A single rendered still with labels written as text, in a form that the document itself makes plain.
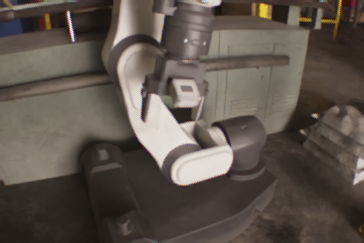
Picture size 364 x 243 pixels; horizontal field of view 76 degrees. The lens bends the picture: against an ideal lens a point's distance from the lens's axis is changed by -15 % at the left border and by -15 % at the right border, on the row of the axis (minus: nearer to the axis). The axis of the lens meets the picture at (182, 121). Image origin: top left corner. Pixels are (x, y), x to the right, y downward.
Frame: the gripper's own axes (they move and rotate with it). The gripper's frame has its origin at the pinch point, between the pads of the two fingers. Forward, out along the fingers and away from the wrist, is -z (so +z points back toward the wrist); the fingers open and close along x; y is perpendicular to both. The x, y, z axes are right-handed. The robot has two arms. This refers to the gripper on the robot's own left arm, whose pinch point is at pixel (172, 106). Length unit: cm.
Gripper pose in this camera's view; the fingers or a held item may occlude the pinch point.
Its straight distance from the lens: 51.4
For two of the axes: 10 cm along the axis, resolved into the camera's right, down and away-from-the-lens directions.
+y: 3.9, 4.5, -8.0
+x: -9.0, 0.1, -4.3
